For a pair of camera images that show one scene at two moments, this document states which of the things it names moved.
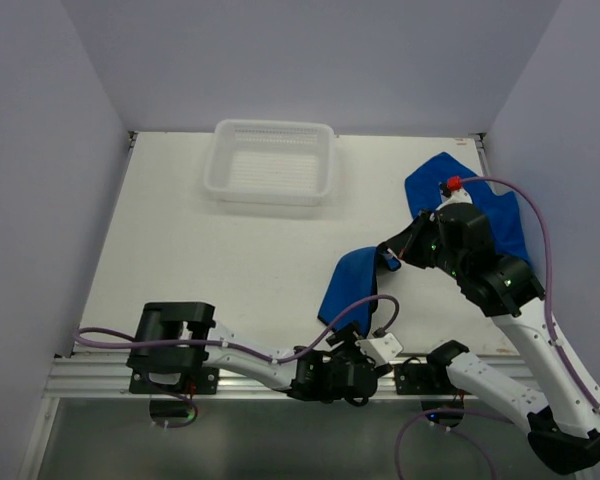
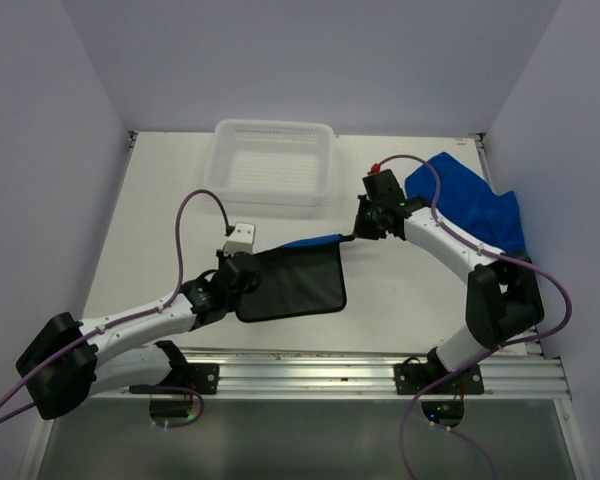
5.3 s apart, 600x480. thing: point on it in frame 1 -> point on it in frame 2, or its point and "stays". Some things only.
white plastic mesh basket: (271, 162) stays
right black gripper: (405, 244) -> (361, 230)
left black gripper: (346, 338) -> (220, 257)
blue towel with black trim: (356, 280) -> (298, 278)
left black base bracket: (183, 381) stays
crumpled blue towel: (502, 210) stays
